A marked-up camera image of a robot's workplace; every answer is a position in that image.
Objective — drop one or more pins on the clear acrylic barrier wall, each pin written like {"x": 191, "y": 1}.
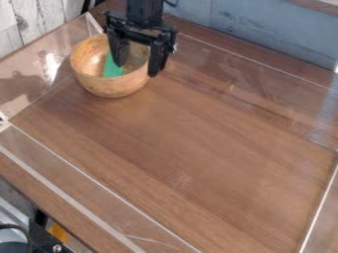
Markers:
{"x": 214, "y": 162}

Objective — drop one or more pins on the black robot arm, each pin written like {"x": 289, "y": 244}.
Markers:
{"x": 142, "y": 10}

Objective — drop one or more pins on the brown wooden bowl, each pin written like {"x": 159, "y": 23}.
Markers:
{"x": 90, "y": 65}

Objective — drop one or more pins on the yellow label sticker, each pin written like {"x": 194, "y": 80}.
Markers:
{"x": 58, "y": 232}

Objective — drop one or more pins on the green rectangular block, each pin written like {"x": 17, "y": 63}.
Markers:
{"x": 111, "y": 70}

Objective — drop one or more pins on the black metal mount with screw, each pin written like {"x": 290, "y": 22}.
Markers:
{"x": 43, "y": 241}

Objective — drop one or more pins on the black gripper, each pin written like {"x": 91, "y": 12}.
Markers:
{"x": 154, "y": 33}

